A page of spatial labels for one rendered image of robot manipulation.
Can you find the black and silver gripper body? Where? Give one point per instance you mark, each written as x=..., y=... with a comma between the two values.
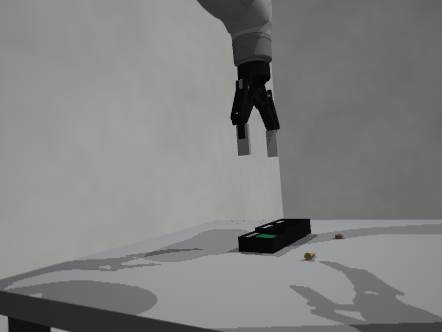
x=258, y=73

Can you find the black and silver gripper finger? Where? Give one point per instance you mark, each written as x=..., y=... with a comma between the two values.
x=270, y=120
x=243, y=106

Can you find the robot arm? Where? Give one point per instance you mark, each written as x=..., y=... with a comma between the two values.
x=249, y=26

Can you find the black three-compartment bin rack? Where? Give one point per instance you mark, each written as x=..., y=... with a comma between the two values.
x=288, y=231

